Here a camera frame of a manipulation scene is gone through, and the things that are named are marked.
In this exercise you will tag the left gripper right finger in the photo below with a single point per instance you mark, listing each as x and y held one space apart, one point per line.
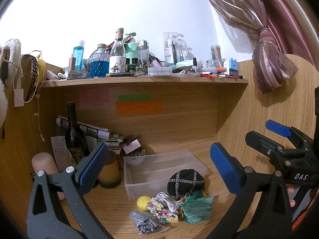
272 217

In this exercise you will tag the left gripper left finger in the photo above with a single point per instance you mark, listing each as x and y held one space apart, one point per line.
46 217

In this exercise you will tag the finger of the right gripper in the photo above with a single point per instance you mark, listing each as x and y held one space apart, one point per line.
273 150
294 135

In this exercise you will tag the green knitted cloth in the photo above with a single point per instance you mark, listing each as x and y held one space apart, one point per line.
196 210

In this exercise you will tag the black cap with chains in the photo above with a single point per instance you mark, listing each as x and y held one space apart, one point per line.
183 182

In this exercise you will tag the yellow felt ball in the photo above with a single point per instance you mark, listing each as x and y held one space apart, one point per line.
142 202

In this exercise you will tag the white drawstring pouch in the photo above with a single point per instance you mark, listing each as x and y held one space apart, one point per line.
167 201

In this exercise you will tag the floral patterned cloth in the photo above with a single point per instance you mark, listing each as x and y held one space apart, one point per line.
164 215

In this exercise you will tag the person's right hand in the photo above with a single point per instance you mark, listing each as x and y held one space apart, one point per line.
307 198

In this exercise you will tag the pink mug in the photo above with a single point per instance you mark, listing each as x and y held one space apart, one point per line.
44 161

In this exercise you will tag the brown cylindrical jar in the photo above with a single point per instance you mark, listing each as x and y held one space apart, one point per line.
110 176

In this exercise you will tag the dark wine bottle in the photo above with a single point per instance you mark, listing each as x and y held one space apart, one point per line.
74 137

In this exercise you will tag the blue pencil sharpener box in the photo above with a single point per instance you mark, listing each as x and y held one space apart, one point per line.
233 67

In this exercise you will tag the stack of newspapers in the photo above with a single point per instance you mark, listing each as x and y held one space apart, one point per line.
113 140

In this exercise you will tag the bowl of pebbles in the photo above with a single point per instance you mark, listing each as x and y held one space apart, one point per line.
135 155

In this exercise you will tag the clear plastic storage bin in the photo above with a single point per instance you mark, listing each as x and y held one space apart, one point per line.
149 174

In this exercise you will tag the small white card box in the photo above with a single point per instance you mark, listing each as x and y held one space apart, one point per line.
135 144

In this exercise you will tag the tall clear jar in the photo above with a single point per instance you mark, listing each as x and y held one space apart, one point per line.
216 55

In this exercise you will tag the white fluffy pompom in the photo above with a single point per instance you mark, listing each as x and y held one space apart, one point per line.
3 104

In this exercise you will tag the pink striped curtain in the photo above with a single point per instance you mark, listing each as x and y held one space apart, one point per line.
278 28

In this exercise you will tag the pink sticky note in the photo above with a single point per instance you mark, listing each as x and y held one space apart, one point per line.
97 98

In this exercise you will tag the orange sticky note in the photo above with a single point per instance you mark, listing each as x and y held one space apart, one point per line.
135 108

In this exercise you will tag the white organizer with brushes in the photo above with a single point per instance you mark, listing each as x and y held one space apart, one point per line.
175 48

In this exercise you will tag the clear flat plastic box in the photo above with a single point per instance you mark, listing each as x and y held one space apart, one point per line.
160 71

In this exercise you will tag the green sticky note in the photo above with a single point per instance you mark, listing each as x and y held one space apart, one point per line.
135 97

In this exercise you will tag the wooden desk shelf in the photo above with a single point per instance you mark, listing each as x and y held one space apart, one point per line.
145 79

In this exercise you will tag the braided headband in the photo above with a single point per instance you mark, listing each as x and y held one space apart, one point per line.
34 70

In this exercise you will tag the blue beads glass bottle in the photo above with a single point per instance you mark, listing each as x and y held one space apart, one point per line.
99 66

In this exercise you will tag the white illustrated cup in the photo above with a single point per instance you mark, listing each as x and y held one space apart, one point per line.
117 64

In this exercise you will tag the teal liquid bottle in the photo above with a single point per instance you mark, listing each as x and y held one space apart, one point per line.
78 52

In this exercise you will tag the mint green pump bottle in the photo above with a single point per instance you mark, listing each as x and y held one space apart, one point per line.
130 47

